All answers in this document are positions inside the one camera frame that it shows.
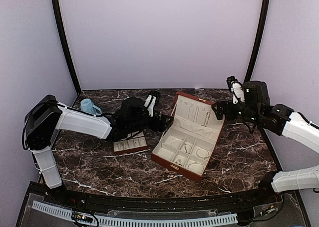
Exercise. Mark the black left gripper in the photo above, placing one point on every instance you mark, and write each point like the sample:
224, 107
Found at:
162, 126

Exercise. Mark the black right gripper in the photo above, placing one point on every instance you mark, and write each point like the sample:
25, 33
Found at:
229, 115

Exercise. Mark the red jewelry box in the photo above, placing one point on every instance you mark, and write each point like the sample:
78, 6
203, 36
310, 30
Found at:
188, 145

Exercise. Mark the red jewelry tray insert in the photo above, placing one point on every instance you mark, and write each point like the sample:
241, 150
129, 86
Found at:
129, 146

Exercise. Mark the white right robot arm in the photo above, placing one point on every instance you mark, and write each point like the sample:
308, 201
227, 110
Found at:
251, 104

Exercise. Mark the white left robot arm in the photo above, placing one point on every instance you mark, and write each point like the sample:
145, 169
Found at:
134, 116

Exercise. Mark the light blue ceramic mug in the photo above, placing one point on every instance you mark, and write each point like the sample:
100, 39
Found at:
87, 105

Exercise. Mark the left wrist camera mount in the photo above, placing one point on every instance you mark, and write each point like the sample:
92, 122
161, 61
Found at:
151, 101

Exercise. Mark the black corner frame post right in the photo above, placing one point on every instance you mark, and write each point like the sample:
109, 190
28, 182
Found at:
258, 40

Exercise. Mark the black corner frame post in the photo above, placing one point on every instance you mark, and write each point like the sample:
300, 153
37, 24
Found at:
258, 40
65, 46

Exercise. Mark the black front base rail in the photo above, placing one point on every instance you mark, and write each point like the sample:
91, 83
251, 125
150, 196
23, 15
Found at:
241, 201

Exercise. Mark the white slotted cable duct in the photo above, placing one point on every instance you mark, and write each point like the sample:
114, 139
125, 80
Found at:
134, 219

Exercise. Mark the black corner frame post left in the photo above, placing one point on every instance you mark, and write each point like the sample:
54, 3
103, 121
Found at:
65, 46

